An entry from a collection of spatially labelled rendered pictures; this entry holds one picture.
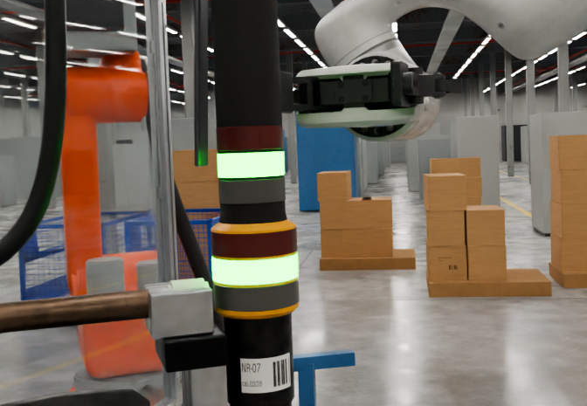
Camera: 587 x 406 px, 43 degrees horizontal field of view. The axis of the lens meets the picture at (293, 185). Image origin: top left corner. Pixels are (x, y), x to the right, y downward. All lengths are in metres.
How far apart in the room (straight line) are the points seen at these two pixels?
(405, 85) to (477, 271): 7.43
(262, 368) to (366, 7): 0.47
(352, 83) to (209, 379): 0.31
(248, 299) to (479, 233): 7.55
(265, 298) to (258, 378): 0.04
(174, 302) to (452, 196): 7.51
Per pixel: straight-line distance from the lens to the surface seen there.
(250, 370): 0.38
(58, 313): 0.37
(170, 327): 0.37
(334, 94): 0.62
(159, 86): 1.83
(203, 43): 0.39
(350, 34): 0.77
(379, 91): 0.61
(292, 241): 0.37
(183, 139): 11.08
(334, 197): 9.56
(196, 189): 8.42
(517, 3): 0.75
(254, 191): 0.36
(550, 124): 12.45
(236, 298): 0.37
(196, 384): 0.38
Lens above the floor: 1.61
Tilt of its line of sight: 3 degrees down
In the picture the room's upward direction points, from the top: 2 degrees counter-clockwise
